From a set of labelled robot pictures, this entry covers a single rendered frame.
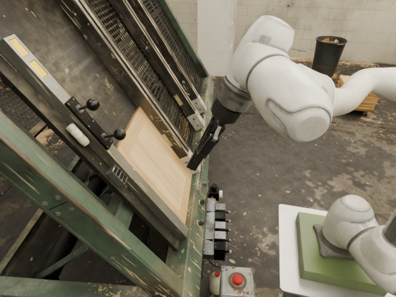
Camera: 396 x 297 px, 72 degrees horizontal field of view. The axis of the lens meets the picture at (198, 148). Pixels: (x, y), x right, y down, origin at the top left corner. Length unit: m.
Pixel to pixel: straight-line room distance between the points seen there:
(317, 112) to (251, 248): 1.95
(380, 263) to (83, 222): 0.99
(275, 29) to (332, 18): 5.93
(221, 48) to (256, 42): 4.54
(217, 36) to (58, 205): 4.54
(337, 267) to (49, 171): 1.17
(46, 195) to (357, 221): 1.09
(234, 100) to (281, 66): 0.16
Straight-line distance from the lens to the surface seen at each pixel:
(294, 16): 6.41
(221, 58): 5.19
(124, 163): 1.03
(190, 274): 1.19
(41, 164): 0.78
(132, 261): 0.97
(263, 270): 2.26
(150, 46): 1.72
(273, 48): 0.59
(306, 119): 0.47
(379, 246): 1.18
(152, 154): 1.26
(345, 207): 1.27
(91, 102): 0.85
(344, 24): 6.58
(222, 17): 5.03
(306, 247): 1.42
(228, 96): 0.64
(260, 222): 2.51
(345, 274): 1.40
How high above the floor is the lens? 1.91
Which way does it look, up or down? 36 degrees down
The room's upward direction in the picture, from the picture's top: straight up
